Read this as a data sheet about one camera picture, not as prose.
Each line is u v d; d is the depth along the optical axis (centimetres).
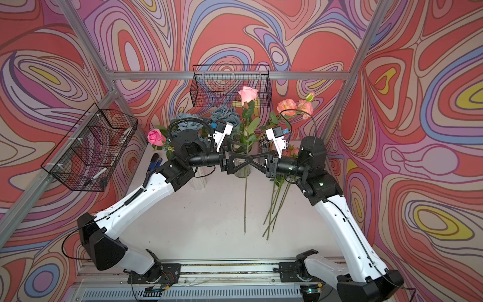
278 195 96
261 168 55
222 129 53
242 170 55
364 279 37
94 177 73
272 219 88
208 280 73
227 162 52
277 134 52
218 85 90
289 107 66
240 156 54
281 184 99
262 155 55
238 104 84
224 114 75
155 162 108
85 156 77
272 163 50
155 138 59
